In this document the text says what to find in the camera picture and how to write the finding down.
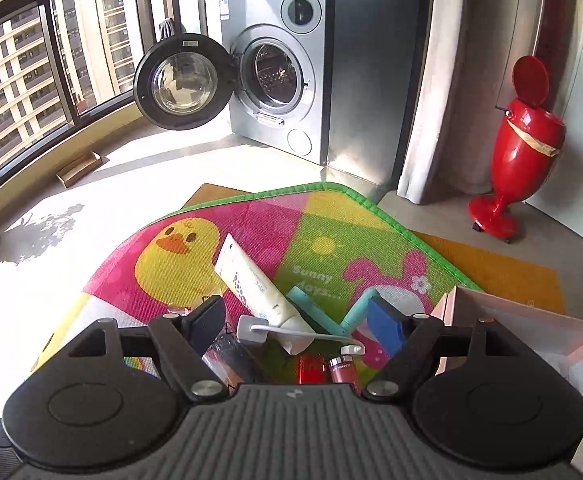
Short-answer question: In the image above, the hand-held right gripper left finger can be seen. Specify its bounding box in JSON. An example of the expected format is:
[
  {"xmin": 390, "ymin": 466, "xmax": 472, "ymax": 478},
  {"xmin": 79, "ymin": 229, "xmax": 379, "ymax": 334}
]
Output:
[{"xmin": 64, "ymin": 295, "xmax": 228, "ymax": 404}]

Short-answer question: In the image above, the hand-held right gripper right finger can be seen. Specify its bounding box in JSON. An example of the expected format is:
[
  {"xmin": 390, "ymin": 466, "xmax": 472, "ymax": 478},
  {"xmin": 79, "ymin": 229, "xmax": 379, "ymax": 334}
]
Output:
[{"xmin": 361, "ymin": 295, "xmax": 522, "ymax": 403}]

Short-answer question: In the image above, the white cream tube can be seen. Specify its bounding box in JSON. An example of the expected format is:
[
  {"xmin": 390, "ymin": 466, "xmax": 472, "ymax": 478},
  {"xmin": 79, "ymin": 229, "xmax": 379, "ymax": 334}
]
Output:
[{"xmin": 214, "ymin": 233, "xmax": 317, "ymax": 357}]

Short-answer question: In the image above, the light blue plastic tool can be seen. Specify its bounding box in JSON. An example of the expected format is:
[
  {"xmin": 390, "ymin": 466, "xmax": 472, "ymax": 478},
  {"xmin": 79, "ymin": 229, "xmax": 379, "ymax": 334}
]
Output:
[{"xmin": 286, "ymin": 285, "xmax": 375, "ymax": 341}]

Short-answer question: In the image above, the clear plastic packet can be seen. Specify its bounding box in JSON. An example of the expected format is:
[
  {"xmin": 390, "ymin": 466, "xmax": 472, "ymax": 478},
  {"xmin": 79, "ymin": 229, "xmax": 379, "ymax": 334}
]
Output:
[{"xmin": 201, "ymin": 332, "xmax": 258, "ymax": 386}]

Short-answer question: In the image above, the pink lip gloss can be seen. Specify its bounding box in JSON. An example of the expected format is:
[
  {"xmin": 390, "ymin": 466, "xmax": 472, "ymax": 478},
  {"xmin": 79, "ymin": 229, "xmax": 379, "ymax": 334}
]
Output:
[{"xmin": 329, "ymin": 356, "xmax": 363, "ymax": 394}]

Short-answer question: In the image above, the orange floor mat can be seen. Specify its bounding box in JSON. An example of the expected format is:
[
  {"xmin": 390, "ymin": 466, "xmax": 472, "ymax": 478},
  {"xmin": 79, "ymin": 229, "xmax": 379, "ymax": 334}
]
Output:
[{"xmin": 411, "ymin": 230, "xmax": 567, "ymax": 316}]

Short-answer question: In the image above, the colourful cartoon play mat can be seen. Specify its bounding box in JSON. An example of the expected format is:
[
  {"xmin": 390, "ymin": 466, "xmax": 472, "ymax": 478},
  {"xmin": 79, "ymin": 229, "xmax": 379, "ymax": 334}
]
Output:
[{"xmin": 31, "ymin": 182, "xmax": 487, "ymax": 387}]

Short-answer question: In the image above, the brown floor mat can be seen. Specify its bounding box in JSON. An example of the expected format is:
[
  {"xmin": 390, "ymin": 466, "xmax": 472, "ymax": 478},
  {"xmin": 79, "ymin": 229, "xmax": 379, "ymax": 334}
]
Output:
[{"xmin": 181, "ymin": 183, "xmax": 252, "ymax": 210}]

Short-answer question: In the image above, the flat brown cardboard box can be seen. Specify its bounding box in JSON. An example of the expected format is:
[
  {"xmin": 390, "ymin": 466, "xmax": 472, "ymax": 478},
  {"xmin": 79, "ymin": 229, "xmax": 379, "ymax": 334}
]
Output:
[{"xmin": 55, "ymin": 151, "xmax": 103, "ymax": 189}]

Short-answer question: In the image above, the red trash bin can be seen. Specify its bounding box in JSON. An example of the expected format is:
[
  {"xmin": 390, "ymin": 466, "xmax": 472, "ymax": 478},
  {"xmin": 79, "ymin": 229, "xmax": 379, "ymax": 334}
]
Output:
[{"xmin": 469, "ymin": 55, "xmax": 567, "ymax": 246}]

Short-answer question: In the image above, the grey curtain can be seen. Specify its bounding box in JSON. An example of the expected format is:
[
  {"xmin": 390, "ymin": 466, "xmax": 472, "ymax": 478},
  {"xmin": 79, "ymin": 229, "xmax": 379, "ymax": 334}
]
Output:
[{"xmin": 396, "ymin": 0, "xmax": 547, "ymax": 206}]

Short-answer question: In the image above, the tall grey cabinet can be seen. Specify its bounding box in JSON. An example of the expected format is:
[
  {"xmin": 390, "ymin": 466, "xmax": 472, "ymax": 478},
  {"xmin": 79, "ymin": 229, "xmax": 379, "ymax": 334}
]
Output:
[{"xmin": 326, "ymin": 0, "xmax": 438, "ymax": 192}]

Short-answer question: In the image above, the silver washing machine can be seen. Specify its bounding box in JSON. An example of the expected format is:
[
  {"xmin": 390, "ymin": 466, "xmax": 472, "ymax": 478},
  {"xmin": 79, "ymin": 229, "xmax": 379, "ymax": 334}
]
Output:
[{"xmin": 132, "ymin": 0, "xmax": 337, "ymax": 167}]

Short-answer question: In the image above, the black framed window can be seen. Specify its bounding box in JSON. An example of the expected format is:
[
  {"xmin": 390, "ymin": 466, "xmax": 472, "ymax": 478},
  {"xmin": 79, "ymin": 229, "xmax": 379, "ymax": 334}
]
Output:
[{"xmin": 0, "ymin": 0, "xmax": 172, "ymax": 197}]

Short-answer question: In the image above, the white charger with cable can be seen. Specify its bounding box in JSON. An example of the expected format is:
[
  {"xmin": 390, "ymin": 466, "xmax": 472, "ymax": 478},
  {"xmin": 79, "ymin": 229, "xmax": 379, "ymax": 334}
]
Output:
[{"xmin": 236, "ymin": 315, "xmax": 367, "ymax": 357}]

